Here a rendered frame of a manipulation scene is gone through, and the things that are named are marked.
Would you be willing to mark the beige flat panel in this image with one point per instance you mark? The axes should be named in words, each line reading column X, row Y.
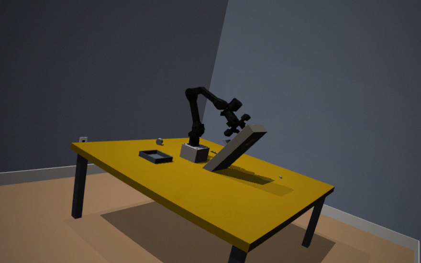
column 244, row 140

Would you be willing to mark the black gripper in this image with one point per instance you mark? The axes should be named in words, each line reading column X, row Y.
column 241, row 123

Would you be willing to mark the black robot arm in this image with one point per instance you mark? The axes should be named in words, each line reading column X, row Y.
column 220, row 104

